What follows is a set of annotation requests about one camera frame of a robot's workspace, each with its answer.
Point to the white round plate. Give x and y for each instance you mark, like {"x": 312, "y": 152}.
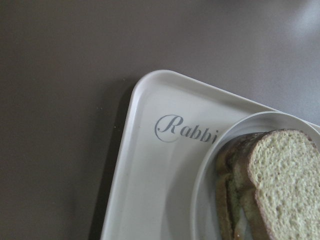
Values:
{"x": 204, "y": 223}

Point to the bread slice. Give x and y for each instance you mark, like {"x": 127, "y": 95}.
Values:
{"x": 231, "y": 221}
{"x": 284, "y": 167}

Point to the cream rabbit tray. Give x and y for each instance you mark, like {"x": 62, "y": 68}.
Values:
{"x": 171, "y": 123}

